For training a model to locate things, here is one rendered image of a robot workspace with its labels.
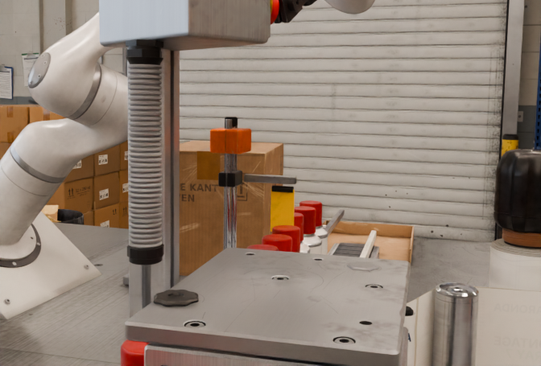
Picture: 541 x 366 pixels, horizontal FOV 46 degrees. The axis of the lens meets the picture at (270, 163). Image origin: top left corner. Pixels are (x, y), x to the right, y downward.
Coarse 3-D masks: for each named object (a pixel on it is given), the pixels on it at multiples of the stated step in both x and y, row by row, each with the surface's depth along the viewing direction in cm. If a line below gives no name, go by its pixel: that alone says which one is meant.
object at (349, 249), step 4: (340, 244) 155; (344, 244) 155; (348, 244) 156; (352, 244) 156; (356, 244) 156; (360, 244) 156; (364, 244) 156; (340, 248) 151; (344, 248) 151; (348, 248) 151; (352, 248) 151; (356, 248) 151; (360, 248) 152; (372, 248) 152; (336, 252) 147; (340, 252) 147; (344, 252) 147; (348, 252) 147; (352, 252) 147; (356, 252) 148; (360, 252) 148; (348, 256) 144; (352, 256) 144; (356, 256) 144
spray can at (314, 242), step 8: (296, 208) 86; (304, 208) 86; (312, 208) 86; (304, 216) 85; (312, 216) 86; (304, 224) 85; (312, 224) 86; (304, 232) 85; (312, 232) 86; (304, 240) 85; (312, 240) 85; (320, 240) 87; (312, 248) 85; (320, 248) 86
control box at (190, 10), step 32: (128, 0) 62; (160, 0) 57; (192, 0) 55; (224, 0) 57; (256, 0) 59; (128, 32) 62; (160, 32) 58; (192, 32) 55; (224, 32) 57; (256, 32) 59
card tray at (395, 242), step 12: (336, 228) 190; (348, 228) 189; (360, 228) 188; (372, 228) 187; (384, 228) 186; (396, 228) 185; (408, 228) 185; (336, 240) 180; (348, 240) 181; (360, 240) 181; (384, 240) 181; (396, 240) 182; (408, 240) 182; (384, 252) 167; (396, 252) 167; (408, 252) 168
